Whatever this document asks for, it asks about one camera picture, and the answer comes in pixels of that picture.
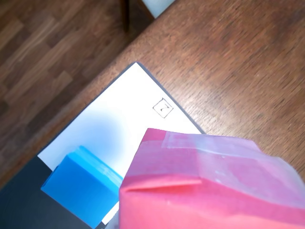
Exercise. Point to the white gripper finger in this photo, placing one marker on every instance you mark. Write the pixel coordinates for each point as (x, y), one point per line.
(116, 224)

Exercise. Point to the red paper box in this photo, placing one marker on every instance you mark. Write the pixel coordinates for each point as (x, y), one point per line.
(202, 190)

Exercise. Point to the blue paper box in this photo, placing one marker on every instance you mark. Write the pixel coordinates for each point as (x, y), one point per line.
(81, 188)

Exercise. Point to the white paper sheet marked 2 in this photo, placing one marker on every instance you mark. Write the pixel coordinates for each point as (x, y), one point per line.
(114, 107)

